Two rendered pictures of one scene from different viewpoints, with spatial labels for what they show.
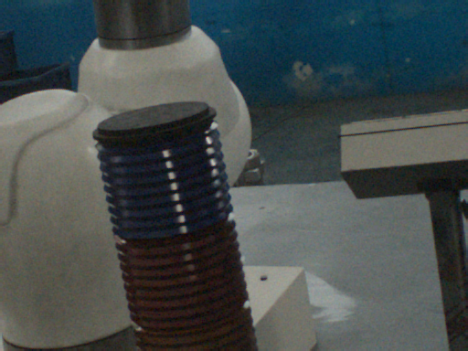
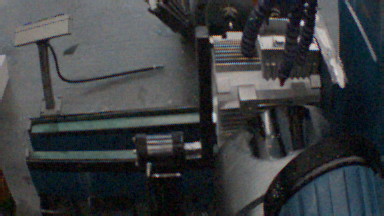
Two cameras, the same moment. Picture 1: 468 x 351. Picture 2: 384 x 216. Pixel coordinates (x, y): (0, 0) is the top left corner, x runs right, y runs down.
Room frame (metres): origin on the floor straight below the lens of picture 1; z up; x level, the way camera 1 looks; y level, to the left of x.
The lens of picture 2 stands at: (-0.25, -0.07, 1.89)
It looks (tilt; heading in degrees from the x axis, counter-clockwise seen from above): 42 degrees down; 336
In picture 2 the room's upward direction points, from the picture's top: 3 degrees counter-clockwise
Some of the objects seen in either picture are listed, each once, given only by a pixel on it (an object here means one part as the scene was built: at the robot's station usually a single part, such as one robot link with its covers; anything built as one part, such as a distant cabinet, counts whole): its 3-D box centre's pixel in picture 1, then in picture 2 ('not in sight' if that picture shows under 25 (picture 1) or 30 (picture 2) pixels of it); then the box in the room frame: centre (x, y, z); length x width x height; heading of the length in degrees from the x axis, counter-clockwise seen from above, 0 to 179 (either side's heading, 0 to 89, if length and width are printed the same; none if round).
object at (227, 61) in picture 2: not in sight; (268, 87); (0.63, -0.61, 1.01); 0.20 x 0.19 x 0.19; 68
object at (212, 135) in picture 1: (164, 176); not in sight; (0.55, 0.00, 1.19); 0.06 x 0.06 x 0.04
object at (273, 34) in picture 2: not in sight; (286, 48); (0.62, -0.65, 1.11); 0.12 x 0.11 x 0.07; 68
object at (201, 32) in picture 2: not in sight; (204, 96); (0.55, -0.44, 1.12); 0.04 x 0.03 x 0.26; 68
